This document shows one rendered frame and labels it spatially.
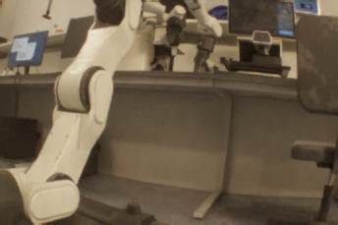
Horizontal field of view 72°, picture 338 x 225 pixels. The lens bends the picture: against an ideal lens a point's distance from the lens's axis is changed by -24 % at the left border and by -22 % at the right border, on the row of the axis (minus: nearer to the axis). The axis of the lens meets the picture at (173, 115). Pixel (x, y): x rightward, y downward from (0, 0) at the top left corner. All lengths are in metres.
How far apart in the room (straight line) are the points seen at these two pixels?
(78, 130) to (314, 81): 0.78
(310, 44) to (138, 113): 1.70
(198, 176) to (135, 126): 0.65
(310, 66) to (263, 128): 1.23
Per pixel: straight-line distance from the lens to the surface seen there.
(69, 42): 2.26
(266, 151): 2.16
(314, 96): 0.98
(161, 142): 2.30
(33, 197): 0.70
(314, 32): 1.04
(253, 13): 1.78
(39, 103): 3.11
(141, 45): 1.57
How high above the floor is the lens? 0.53
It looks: 1 degrees up
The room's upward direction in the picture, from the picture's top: 5 degrees clockwise
